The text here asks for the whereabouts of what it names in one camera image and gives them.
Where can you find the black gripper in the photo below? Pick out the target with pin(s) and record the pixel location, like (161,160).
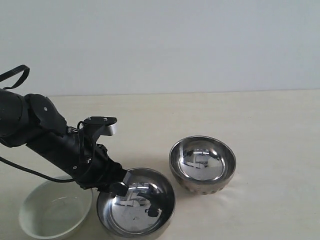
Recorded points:
(104,174)

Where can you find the smooth steel bowl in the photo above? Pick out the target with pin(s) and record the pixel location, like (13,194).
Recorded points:
(144,213)

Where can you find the white ceramic bowl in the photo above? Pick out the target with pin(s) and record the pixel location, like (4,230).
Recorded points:
(55,211)

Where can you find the ribbed steel bowl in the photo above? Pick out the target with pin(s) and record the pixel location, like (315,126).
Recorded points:
(201,164)

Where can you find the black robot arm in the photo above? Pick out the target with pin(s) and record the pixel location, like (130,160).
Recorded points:
(34,121)

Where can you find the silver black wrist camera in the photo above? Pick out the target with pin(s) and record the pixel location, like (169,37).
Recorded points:
(95,126)

